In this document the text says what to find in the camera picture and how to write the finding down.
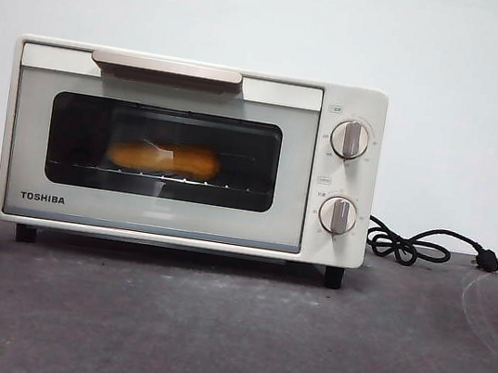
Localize glass oven door with handle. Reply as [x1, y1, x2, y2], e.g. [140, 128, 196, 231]
[0, 38, 326, 256]

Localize cream Toshiba toaster oven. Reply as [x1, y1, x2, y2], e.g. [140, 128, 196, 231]
[0, 32, 391, 294]

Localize metal wire oven rack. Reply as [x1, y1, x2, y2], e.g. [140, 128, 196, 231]
[45, 157, 273, 199]

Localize cream timer knob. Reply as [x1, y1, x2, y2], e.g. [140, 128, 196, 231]
[316, 194, 362, 238]

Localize yellow corn cob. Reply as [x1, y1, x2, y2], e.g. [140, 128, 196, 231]
[105, 132, 223, 182]

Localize black power cable with plug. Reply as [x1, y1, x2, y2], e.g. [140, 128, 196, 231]
[363, 213, 498, 277]

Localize cream temperature knob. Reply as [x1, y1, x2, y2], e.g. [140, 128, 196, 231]
[327, 117, 374, 163]

